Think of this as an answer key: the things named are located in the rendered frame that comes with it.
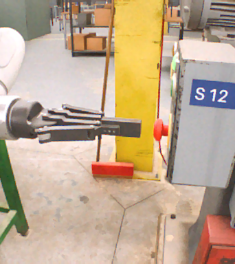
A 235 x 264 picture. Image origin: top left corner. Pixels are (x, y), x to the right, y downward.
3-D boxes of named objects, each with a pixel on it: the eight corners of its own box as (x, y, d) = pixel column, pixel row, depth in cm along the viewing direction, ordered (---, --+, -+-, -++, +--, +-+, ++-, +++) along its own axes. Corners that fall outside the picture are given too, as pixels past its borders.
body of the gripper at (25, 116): (31, 126, 55) (71, 129, 54) (12, 146, 48) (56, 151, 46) (27, 93, 52) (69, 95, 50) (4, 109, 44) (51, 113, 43)
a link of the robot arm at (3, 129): (-13, 147, 49) (13, 150, 48) (-24, 104, 44) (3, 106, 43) (11, 126, 57) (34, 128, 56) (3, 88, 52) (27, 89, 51)
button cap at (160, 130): (174, 135, 48) (176, 116, 46) (174, 147, 44) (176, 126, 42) (153, 134, 48) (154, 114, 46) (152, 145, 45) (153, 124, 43)
